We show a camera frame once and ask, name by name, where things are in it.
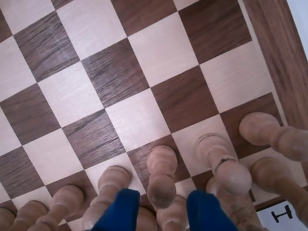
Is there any wooden chessboard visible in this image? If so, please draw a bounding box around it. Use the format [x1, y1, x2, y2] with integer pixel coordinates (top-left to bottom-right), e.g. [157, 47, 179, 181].
[0, 0, 308, 231]

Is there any light wooden knight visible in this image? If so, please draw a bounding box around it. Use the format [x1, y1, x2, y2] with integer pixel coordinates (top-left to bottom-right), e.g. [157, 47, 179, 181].
[205, 175, 263, 231]

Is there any light wooden rook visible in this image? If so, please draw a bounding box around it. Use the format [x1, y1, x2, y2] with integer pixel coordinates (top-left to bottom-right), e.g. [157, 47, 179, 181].
[250, 157, 308, 200]

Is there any light wooden bishop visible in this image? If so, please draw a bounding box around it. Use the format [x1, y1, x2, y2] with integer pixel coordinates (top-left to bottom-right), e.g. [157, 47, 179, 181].
[155, 194, 191, 231]

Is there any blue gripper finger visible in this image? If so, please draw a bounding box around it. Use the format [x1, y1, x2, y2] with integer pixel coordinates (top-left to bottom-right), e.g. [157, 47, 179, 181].
[91, 188, 141, 231]
[186, 189, 238, 231]

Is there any light wooden king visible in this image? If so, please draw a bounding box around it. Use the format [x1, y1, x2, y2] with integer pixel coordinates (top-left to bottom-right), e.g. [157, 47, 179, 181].
[134, 206, 158, 231]

